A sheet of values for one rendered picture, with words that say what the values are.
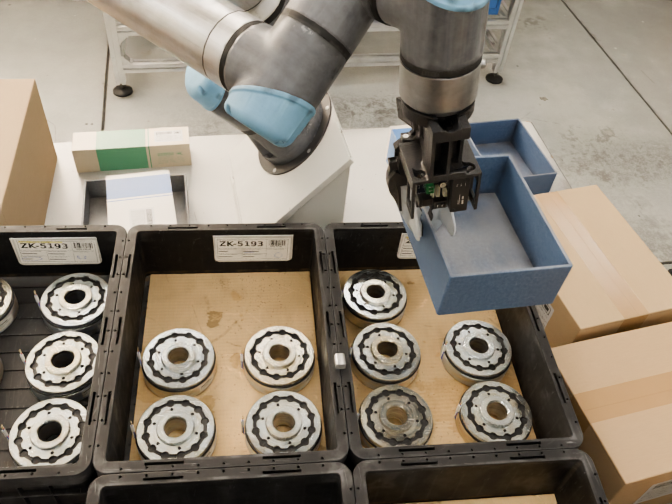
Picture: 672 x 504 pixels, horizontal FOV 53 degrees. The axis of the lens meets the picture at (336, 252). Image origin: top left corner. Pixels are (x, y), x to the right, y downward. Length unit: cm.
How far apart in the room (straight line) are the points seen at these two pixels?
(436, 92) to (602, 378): 60
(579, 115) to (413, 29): 264
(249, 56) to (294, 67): 4
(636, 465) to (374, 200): 75
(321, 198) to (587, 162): 190
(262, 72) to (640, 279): 82
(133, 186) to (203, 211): 16
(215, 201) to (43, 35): 214
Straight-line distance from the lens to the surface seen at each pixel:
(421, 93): 63
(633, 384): 110
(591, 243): 127
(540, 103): 321
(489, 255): 88
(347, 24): 63
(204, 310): 107
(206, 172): 150
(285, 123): 62
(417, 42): 60
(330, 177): 115
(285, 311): 107
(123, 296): 98
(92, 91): 304
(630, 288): 122
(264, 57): 63
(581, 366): 108
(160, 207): 129
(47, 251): 112
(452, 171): 67
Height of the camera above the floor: 168
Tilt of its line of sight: 47 degrees down
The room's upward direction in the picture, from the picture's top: 7 degrees clockwise
